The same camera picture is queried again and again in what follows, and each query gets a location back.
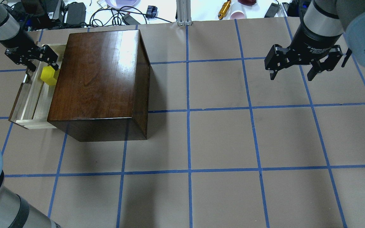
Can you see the dark wooden drawer box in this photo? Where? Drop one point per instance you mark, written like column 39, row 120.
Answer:
column 103, row 86

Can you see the aluminium frame post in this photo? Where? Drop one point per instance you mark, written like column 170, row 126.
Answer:
column 183, row 10

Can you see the yellow block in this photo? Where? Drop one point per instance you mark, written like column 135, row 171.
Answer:
column 49, row 75

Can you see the gold cylinder tool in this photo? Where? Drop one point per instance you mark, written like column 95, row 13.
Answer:
column 224, row 9

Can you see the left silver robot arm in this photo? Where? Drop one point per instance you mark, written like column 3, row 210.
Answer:
column 15, row 211

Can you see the wooden drawer with white handle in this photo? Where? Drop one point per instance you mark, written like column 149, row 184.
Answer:
column 33, row 100

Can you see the black flat power brick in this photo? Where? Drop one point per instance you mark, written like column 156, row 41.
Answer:
column 76, row 14

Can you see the pink cup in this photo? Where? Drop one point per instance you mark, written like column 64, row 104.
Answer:
column 238, row 14

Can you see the small blue device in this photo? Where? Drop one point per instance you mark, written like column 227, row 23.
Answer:
column 151, row 12

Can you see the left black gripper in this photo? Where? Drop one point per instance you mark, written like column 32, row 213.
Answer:
column 22, row 41

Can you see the purple plate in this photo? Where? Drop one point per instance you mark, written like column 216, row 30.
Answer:
column 117, row 4

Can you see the black power adapter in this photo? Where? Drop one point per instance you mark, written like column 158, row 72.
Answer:
column 272, row 10

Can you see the red mango fruit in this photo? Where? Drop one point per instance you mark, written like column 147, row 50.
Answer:
column 247, row 2

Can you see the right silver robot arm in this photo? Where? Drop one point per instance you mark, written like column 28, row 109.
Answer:
column 333, row 17

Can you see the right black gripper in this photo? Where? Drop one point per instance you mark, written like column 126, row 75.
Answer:
column 312, row 42

